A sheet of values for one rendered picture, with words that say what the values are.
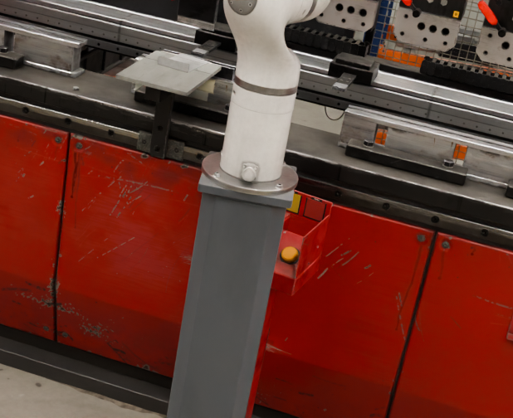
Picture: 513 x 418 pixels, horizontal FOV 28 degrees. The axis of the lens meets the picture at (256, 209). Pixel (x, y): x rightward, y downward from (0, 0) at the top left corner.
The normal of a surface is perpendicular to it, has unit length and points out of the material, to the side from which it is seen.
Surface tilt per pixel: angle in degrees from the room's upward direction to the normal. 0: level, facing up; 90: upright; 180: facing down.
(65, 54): 90
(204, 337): 90
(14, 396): 0
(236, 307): 90
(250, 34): 127
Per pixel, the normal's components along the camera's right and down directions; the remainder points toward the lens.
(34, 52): -0.28, 0.35
